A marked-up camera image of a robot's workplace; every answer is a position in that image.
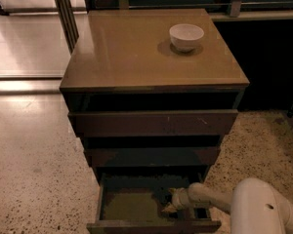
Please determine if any top dark drawer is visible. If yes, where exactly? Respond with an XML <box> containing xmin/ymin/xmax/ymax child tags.
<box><xmin>68</xmin><ymin>109</ymin><xmax>238</xmax><ymax>137</ymax></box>

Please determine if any metal door frame post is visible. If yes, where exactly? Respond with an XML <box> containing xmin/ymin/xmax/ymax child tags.
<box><xmin>55</xmin><ymin>0</ymin><xmax>79</xmax><ymax>53</ymax></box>

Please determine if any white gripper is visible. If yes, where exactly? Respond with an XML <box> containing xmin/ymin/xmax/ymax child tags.
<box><xmin>162</xmin><ymin>188</ymin><xmax>193</xmax><ymax>214</ymax></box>

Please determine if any middle dark drawer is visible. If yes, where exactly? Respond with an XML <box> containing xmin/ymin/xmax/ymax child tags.
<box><xmin>85</xmin><ymin>146</ymin><xmax>220</xmax><ymax>167</ymax></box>

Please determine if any white ceramic bowl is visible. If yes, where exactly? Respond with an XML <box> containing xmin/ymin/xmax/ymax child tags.
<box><xmin>169</xmin><ymin>23</ymin><xmax>204</xmax><ymax>53</ymax></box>

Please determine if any open bottom drawer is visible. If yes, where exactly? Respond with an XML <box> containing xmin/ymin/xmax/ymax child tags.
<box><xmin>87</xmin><ymin>175</ymin><xmax>221</xmax><ymax>234</ymax></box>

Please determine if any brown drawer cabinet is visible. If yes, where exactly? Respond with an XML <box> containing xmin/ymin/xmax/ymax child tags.
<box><xmin>60</xmin><ymin>9</ymin><xmax>249</xmax><ymax>180</ymax></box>

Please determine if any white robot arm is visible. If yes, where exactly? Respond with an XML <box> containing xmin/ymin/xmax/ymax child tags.
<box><xmin>163</xmin><ymin>177</ymin><xmax>293</xmax><ymax>234</ymax></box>

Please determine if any dark drawer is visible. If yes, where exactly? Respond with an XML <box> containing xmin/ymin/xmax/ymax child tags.
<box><xmin>85</xmin><ymin>146</ymin><xmax>220</xmax><ymax>167</ymax></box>
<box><xmin>68</xmin><ymin>109</ymin><xmax>238</xmax><ymax>137</ymax></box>

